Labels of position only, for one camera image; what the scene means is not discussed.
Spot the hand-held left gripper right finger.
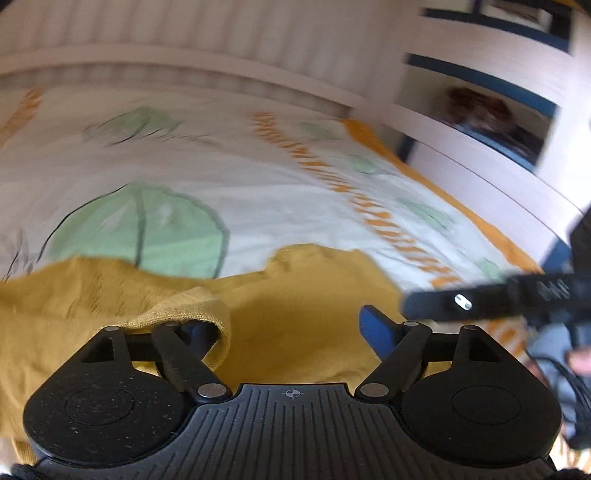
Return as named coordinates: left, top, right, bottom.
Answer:
left=355, top=305, right=506, bottom=400

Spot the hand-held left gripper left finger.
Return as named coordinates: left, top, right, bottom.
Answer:
left=82, top=322, right=233, bottom=401

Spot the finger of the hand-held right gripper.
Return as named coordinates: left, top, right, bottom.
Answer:
left=401, top=273, right=573, bottom=325

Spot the yellow knit garment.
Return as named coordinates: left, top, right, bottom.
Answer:
left=0, top=244, right=455, bottom=467

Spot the printed blanket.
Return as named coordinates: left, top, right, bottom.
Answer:
left=0, top=85, right=543, bottom=370

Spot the black cable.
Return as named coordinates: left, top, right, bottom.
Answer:
left=526, top=348, right=591, bottom=450

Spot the white slatted bed frame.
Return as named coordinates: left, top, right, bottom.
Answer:
left=0, top=0, right=591, bottom=259

